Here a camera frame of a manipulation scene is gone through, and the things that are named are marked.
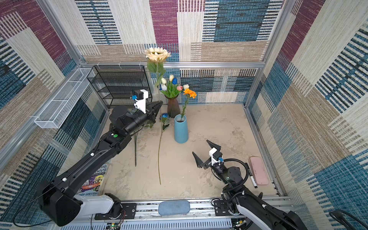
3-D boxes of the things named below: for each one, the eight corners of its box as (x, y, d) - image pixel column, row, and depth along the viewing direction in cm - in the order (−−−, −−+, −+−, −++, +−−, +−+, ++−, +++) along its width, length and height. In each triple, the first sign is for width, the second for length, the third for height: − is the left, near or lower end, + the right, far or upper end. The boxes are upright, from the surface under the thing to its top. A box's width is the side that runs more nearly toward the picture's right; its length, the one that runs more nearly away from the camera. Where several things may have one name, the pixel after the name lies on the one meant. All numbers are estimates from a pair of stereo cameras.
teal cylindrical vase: (175, 143, 100) (173, 125, 84) (176, 133, 105) (174, 114, 89) (187, 143, 100) (187, 125, 84) (187, 133, 105) (187, 114, 89)
